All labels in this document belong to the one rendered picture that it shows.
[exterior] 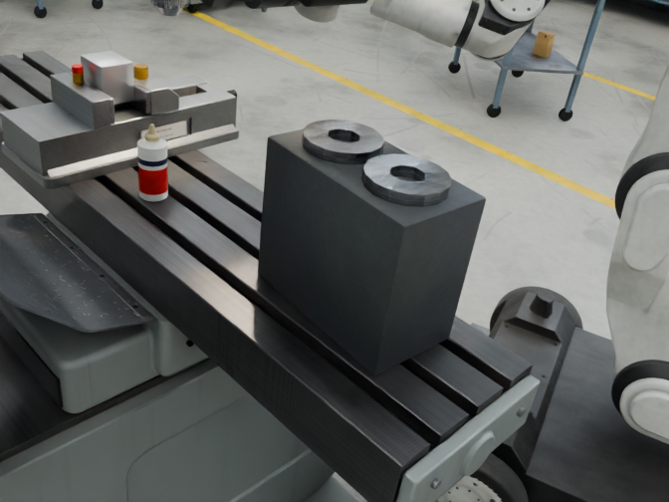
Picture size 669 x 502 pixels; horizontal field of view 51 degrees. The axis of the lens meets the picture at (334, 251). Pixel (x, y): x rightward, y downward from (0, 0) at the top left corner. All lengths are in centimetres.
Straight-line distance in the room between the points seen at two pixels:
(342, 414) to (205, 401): 43
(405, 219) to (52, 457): 57
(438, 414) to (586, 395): 71
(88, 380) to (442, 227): 50
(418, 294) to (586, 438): 67
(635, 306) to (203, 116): 75
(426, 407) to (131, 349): 41
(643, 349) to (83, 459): 86
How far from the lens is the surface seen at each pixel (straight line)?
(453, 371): 78
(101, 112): 107
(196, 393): 108
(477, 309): 252
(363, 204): 67
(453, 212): 69
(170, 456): 115
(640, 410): 125
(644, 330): 122
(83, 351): 94
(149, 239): 94
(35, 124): 110
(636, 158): 110
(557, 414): 134
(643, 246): 110
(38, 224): 112
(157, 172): 100
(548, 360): 141
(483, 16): 100
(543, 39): 447
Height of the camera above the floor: 144
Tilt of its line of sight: 33 degrees down
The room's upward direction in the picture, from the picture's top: 8 degrees clockwise
